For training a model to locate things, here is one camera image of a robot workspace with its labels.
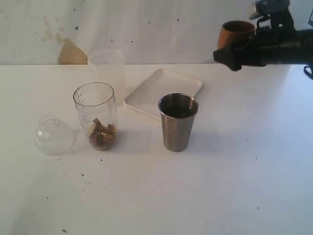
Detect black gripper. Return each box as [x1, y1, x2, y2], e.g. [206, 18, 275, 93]
[213, 9, 313, 71]

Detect round brown wooden cup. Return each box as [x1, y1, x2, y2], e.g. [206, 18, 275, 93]
[217, 21, 255, 49]

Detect stainless steel cup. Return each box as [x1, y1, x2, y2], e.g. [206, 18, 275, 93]
[158, 93, 199, 152]

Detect clear plastic shaker cup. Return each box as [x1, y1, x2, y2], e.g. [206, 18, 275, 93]
[73, 82, 117, 141]

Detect brown wooden blocks and coins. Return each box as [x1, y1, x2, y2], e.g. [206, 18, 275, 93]
[88, 118, 117, 151]

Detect clear domed shaker lid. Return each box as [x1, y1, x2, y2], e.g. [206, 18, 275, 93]
[35, 115, 74, 156]

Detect white rectangular tray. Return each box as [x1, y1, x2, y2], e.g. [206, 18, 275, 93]
[123, 69, 203, 120]

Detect translucent white plastic container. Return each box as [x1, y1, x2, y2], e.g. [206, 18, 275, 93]
[88, 48, 126, 105]

